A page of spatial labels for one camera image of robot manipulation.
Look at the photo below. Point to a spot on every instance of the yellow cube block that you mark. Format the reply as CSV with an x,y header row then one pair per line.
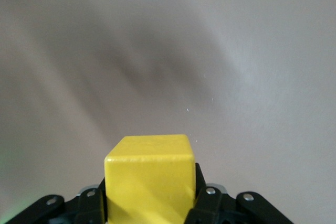
x,y
149,182

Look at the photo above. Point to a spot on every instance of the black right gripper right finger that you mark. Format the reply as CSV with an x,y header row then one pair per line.
x,y
207,203

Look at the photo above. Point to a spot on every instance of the brown table mat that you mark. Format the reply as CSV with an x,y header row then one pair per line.
x,y
168,37

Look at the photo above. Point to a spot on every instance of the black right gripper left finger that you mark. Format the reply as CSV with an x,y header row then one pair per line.
x,y
89,208

